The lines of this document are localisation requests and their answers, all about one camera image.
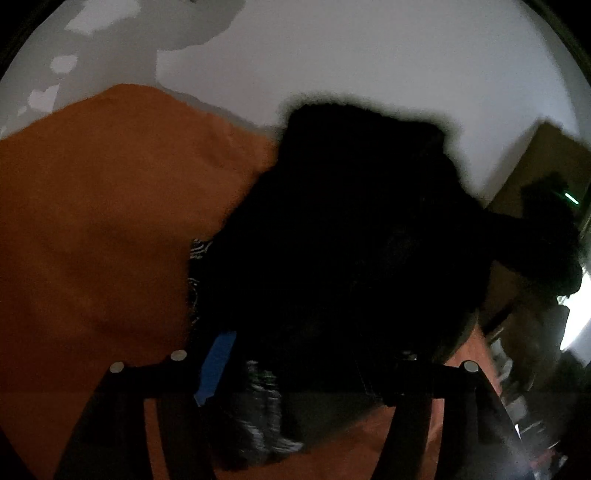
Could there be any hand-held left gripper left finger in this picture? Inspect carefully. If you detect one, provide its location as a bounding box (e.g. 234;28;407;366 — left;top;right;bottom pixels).
53;330;238;480

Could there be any black paisley garment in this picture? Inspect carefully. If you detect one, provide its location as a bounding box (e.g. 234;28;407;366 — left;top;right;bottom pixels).
185;92;546;467

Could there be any brown wooden door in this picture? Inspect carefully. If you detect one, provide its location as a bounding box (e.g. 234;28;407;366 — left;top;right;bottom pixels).
478;119;591;324

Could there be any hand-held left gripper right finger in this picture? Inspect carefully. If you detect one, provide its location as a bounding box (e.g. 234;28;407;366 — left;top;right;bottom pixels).
369;351;532;480

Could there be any bright window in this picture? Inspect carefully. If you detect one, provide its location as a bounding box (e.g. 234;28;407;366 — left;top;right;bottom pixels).
558;272;591;352

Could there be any orange blanket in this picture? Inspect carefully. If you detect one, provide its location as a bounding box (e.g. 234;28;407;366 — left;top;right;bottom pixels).
0;84;504;480

